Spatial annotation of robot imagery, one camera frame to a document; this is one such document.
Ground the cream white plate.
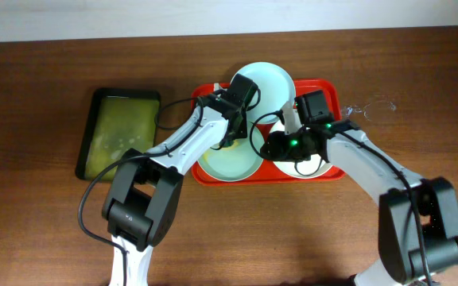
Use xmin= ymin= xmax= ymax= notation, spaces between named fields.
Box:
xmin=273 ymin=133 xmax=332 ymax=180

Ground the light blue plate top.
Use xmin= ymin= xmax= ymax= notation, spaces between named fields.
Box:
xmin=236 ymin=62 xmax=296 ymax=122

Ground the light blue plate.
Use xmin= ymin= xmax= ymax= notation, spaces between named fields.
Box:
xmin=236 ymin=62 xmax=296 ymax=122
xmin=197 ymin=122 xmax=264 ymax=182

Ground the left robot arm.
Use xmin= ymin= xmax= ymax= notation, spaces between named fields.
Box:
xmin=102 ymin=75 xmax=260 ymax=285

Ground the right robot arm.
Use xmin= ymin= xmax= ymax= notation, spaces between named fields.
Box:
xmin=257 ymin=91 xmax=458 ymax=286

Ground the black tray with green water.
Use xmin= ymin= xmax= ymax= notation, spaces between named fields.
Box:
xmin=75 ymin=87 xmax=161 ymax=180

